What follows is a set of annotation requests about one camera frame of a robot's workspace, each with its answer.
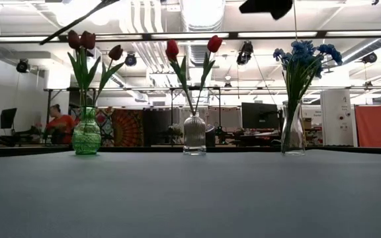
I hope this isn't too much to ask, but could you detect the bright red artificial tulip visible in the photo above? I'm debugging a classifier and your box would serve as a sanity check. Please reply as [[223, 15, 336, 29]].
[[165, 38, 196, 116], [194, 34, 224, 116]]

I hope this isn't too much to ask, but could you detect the black aluminium table frame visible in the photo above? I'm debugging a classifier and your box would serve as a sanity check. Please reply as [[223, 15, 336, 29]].
[[0, 146, 381, 155]]

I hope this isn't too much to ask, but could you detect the black overhead frame bar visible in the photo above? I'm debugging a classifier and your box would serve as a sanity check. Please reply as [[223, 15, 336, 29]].
[[0, 31, 381, 43]]

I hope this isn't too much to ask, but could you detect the orange patterned tapestry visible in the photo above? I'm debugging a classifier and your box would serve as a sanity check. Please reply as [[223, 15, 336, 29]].
[[110, 108, 145, 147]]

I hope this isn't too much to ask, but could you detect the large black computer monitor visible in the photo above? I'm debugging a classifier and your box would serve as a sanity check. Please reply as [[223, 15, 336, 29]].
[[241, 102, 279, 130]]

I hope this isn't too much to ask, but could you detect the dark red artificial tulip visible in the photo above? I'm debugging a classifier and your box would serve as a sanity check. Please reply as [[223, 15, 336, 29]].
[[79, 30, 103, 110], [66, 29, 89, 110], [95, 44, 126, 110]]

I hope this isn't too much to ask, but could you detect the green glass vase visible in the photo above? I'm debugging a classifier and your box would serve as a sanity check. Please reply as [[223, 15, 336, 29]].
[[71, 106, 102, 155]]

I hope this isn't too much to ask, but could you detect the clear ribbed glass bottle vase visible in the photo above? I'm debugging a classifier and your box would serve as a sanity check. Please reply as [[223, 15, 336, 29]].
[[183, 110, 207, 156]]

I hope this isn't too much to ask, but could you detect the clear tall glass vase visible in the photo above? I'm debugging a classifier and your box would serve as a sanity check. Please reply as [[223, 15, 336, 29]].
[[281, 100, 306, 156]]

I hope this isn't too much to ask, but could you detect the orange partition wall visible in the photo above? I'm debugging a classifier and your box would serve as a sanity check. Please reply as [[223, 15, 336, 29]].
[[355, 104, 381, 148]]

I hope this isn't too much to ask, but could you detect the small black monitor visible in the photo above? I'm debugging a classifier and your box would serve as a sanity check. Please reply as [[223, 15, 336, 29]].
[[0, 108, 18, 130]]

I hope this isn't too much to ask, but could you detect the thin hanging cable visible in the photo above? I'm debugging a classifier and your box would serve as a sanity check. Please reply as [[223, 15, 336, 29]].
[[292, 0, 302, 102]]

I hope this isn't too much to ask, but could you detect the silver ceiling duct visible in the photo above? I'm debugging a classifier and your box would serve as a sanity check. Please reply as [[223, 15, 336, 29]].
[[179, 0, 227, 104]]

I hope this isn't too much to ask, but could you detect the person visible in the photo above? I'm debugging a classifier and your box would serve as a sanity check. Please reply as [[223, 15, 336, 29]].
[[44, 104, 76, 145]]

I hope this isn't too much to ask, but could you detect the white pillar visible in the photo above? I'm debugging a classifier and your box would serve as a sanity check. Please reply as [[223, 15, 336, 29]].
[[320, 89, 356, 147]]

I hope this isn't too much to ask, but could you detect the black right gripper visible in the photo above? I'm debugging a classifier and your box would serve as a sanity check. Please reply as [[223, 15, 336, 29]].
[[239, 0, 294, 20]]

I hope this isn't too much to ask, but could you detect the black ceiling-mounted camera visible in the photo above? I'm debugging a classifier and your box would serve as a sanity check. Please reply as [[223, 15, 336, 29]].
[[124, 52, 138, 67], [361, 52, 378, 65], [235, 40, 255, 66], [15, 58, 31, 74]]

